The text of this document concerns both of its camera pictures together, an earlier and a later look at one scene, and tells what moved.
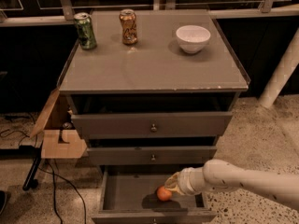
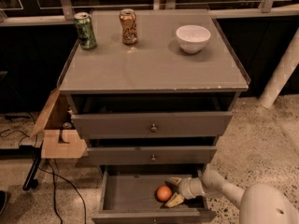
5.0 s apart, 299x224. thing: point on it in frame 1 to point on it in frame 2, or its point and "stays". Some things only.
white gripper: [184, 180] to [186, 189]
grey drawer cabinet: [158, 105] stays
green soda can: [85, 30] stays
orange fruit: [163, 194] stays
